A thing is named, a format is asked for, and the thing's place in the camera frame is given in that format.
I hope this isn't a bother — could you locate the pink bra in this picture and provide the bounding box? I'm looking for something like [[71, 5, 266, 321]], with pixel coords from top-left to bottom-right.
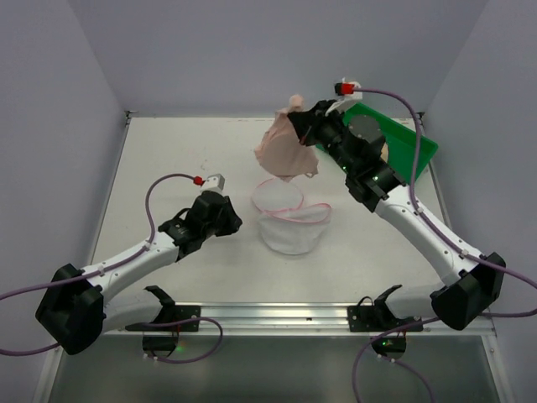
[[254, 94, 318, 182]]

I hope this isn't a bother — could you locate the white mesh laundry bag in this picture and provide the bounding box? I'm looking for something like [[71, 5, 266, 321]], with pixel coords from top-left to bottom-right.
[[251, 178, 332, 255]]

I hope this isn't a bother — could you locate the beige bra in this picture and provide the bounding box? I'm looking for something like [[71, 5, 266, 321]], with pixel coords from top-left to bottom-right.
[[381, 143, 388, 162]]

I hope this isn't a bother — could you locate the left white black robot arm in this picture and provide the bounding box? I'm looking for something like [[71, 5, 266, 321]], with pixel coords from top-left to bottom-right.
[[35, 191, 242, 355]]

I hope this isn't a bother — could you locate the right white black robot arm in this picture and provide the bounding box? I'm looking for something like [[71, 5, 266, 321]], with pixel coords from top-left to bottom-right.
[[288, 102, 506, 330]]

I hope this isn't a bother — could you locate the green plastic tray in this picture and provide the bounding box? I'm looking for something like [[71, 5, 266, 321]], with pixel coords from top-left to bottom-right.
[[343, 103, 438, 183]]

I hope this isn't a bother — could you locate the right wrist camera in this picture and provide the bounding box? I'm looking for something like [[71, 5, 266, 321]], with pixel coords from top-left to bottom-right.
[[326, 77, 362, 116]]

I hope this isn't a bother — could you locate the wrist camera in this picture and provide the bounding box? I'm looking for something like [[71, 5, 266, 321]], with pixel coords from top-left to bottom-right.
[[193, 174, 225, 194], [326, 77, 362, 116]]

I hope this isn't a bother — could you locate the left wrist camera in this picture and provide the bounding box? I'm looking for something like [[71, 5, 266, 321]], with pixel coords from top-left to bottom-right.
[[193, 174, 225, 194]]

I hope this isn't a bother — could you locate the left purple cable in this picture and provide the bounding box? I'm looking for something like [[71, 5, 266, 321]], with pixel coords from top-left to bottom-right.
[[0, 173, 223, 364]]

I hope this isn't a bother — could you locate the purple cable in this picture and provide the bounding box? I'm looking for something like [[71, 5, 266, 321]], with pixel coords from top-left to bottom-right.
[[351, 87, 537, 403], [0, 173, 223, 364]]

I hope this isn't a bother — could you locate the aluminium mounting rail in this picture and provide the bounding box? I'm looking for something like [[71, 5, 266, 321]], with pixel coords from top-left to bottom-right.
[[52, 300, 496, 337]]

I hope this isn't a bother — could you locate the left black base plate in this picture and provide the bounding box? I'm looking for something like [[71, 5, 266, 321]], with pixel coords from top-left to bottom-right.
[[125, 305, 201, 332]]

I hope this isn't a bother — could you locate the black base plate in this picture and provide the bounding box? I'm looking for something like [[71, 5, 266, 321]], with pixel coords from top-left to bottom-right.
[[347, 296, 423, 332], [125, 305, 201, 332]]

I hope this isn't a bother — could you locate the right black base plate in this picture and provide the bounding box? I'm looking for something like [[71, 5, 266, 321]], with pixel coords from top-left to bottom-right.
[[347, 296, 423, 332]]

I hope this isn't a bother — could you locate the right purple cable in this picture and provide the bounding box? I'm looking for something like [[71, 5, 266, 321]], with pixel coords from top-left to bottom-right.
[[351, 87, 537, 403]]

